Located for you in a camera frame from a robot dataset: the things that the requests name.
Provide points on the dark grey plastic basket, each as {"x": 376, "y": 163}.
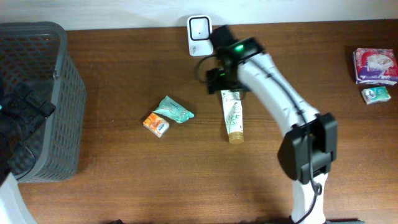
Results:
{"x": 35, "y": 53}

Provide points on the small green tissue packet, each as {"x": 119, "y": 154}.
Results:
{"x": 375, "y": 95}

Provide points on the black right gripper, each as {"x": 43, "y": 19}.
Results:
{"x": 214, "y": 82}

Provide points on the teal soap pouch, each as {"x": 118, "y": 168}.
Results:
{"x": 171, "y": 109}

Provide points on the orange tissue packet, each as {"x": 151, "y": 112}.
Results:
{"x": 156, "y": 124}

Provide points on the white barcode scanner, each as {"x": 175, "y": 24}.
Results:
{"x": 199, "y": 29}

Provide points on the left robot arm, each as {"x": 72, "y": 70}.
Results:
{"x": 22, "y": 113}

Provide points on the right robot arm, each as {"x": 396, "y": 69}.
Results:
{"x": 310, "y": 139}

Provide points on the white tube gold cap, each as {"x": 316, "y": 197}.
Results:
{"x": 233, "y": 116}

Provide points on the red purple tissue pack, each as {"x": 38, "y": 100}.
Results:
{"x": 375, "y": 66}

